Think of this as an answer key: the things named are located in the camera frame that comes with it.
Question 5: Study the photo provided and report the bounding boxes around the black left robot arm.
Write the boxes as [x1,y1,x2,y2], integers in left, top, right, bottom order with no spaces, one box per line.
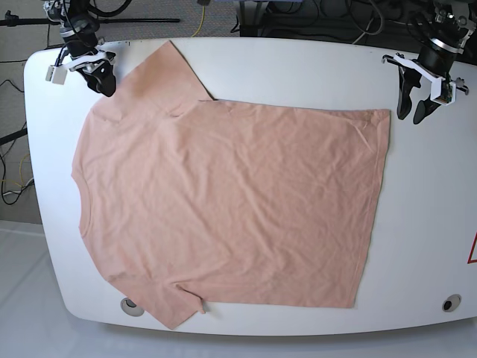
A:
[382,1,476,125]

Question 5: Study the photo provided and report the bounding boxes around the red triangle sticker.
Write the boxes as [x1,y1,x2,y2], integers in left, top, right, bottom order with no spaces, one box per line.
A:
[467,234,477,264]

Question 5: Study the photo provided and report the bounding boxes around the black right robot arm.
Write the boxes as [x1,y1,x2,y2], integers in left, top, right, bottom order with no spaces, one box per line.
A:
[43,1,116,97]

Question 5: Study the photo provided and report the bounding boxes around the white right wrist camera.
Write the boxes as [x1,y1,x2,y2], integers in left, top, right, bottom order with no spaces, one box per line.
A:
[45,66,69,85]

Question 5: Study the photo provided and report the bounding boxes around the tangled black cables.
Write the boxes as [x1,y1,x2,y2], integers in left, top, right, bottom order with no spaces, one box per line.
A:
[230,0,477,60]

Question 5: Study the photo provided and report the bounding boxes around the peach pink T-shirt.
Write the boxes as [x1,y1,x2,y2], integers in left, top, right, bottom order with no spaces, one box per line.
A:
[72,42,391,329]

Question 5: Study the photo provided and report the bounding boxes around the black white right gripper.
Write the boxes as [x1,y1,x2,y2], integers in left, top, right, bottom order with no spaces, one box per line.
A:
[59,33,116,97]

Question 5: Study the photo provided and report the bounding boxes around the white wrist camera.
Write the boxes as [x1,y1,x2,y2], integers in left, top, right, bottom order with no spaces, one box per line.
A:
[429,81,456,106]
[45,66,69,85]

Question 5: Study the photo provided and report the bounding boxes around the left table grommet hole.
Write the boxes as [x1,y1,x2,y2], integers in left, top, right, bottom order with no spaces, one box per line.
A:
[120,298,145,317]

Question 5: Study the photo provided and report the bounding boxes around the right table grommet hole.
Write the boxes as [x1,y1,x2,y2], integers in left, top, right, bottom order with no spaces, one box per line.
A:
[442,294,461,313]

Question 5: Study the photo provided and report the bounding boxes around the table grommet hole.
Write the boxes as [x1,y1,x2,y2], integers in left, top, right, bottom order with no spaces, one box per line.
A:
[120,298,145,317]
[442,294,461,313]

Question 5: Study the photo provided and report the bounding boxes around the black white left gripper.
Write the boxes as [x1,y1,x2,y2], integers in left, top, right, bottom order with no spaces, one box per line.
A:
[382,38,468,123]

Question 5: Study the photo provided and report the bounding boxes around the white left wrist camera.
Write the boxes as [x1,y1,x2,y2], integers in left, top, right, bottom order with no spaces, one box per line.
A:
[429,81,456,106]

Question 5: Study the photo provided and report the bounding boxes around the yellow cable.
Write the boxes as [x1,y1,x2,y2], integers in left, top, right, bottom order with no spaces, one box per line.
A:
[191,6,206,38]

